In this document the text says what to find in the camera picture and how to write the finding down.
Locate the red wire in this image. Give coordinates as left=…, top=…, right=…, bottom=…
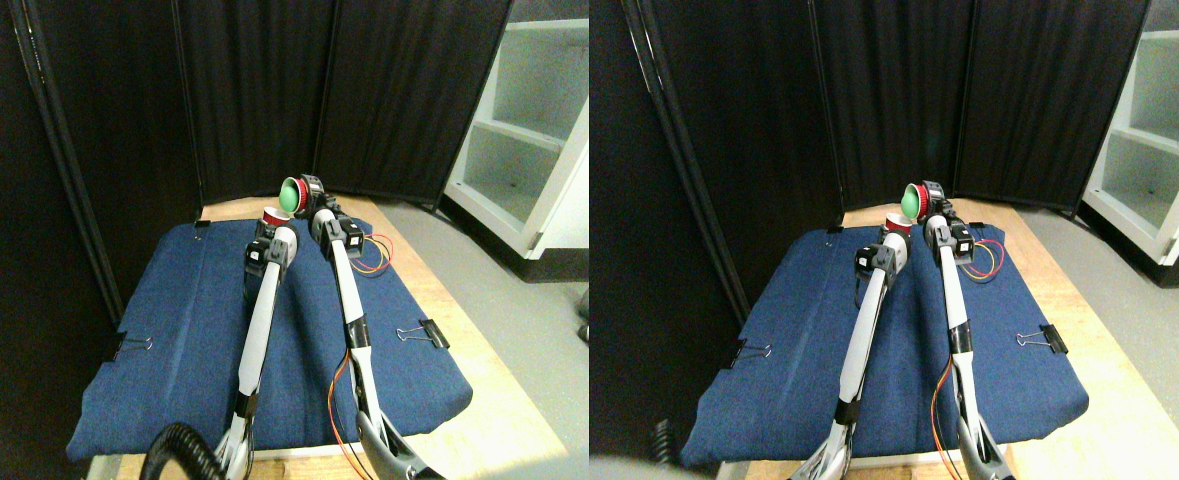
left=361, top=233, right=395, bottom=277
left=973, top=238, right=1007, bottom=284

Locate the black curtain stand pole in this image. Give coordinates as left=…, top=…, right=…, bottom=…
left=624, top=0, right=752, bottom=323
left=11, top=0, right=122, bottom=323

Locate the dark blue cloth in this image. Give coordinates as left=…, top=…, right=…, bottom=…
left=67, top=215, right=472, bottom=461
left=681, top=222, right=1090, bottom=468

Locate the orange wire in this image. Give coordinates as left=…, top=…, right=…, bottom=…
left=930, top=355, right=971, bottom=480
left=326, top=350, right=375, bottom=480

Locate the black ribbed hose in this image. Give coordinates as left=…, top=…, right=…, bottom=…
left=139, top=422, right=226, bottom=480
left=652, top=420, right=681, bottom=467

